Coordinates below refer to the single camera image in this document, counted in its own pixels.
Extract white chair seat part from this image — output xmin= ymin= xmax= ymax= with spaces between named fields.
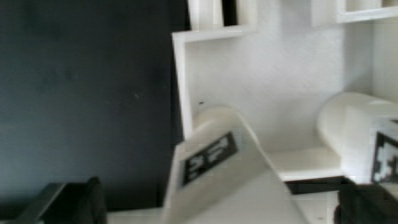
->
xmin=172 ymin=0 xmax=398 ymax=180

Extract white chair leg with tag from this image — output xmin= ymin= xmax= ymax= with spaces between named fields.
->
xmin=316 ymin=92 xmax=398 ymax=184

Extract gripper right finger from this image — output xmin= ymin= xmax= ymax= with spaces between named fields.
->
xmin=332 ymin=182 xmax=398 ymax=224

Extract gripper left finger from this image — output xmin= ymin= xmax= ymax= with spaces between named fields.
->
xmin=16 ymin=177 xmax=106 ymax=224

